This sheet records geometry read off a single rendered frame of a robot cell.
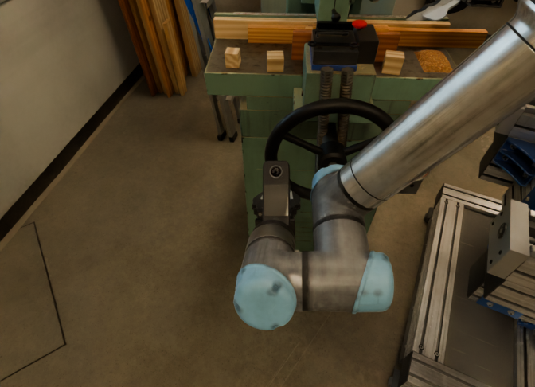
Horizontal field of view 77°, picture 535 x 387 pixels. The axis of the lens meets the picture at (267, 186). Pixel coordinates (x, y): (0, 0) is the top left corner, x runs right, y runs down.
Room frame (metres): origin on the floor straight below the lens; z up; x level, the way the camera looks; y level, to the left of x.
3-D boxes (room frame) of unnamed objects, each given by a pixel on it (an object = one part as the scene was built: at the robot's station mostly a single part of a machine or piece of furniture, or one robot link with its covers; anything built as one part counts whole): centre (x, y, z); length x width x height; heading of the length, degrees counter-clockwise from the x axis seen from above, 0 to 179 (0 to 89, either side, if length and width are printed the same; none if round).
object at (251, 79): (0.76, -0.15, 0.87); 0.61 x 0.30 x 0.06; 87
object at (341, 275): (0.22, -0.10, 0.90); 0.11 x 0.11 x 0.08; 87
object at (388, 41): (0.78, -0.18, 0.93); 0.25 x 0.01 x 0.07; 87
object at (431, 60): (0.77, -0.40, 0.91); 0.10 x 0.07 x 0.02; 177
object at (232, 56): (0.76, 0.08, 0.92); 0.03 x 0.03 x 0.04; 82
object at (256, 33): (0.86, -0.25, 0.92); 0.60 x 0.02 x 0.04; 87
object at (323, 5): (0.89, -0.16, 0.99); 0.14 x 0.07 x 0.09; 177
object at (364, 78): (0.68, -0.15, 0.92); 0.15 x 0.13 x 0.09; 87
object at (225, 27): (0.89, -0.16, 0.93); 0.60 x 0.02 x 0.05; 87
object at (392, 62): (0.73, -0.29, 0.92); 0.04 x 0.03 x 0.04; 77
